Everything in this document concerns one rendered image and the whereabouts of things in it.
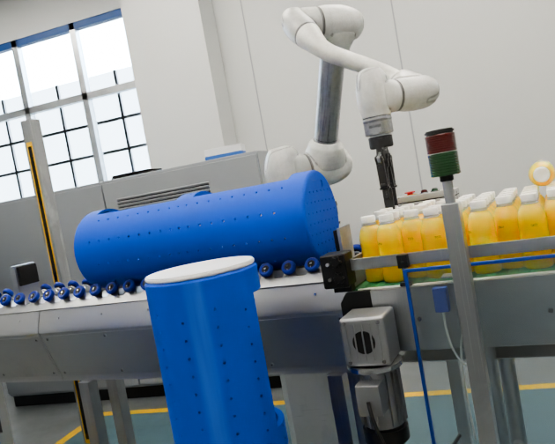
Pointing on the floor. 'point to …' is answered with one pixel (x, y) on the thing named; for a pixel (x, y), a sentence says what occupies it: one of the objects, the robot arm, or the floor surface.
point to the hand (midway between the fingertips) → (390, 199)
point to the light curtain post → (49, 223)
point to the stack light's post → (469, 322)
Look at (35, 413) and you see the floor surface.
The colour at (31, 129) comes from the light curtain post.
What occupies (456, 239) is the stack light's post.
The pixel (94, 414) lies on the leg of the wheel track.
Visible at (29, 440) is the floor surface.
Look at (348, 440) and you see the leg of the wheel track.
